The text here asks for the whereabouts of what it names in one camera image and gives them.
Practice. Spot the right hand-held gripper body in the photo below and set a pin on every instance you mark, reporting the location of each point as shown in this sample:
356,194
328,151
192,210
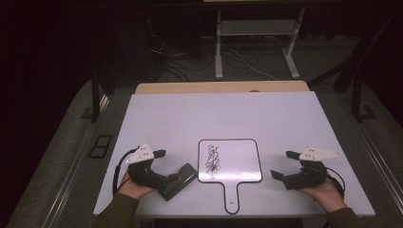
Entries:
305,177

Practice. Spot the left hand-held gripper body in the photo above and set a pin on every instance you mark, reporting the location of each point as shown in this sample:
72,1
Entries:
144,175

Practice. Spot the black whiteboard eraser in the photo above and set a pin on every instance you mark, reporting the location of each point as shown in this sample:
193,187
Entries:
182,180

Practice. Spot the person's left hand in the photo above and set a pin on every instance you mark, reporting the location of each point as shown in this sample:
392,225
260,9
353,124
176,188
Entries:
133,190

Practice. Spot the person's right hand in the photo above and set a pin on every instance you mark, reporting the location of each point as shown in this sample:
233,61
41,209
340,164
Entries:
326,196

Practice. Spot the black metal stand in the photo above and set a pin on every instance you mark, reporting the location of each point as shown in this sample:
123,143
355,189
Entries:
356,101

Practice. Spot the white metal stand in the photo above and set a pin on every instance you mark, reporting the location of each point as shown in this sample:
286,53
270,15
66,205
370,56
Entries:
256,28

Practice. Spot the black floor socket frame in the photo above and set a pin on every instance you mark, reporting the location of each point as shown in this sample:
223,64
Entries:
100,146

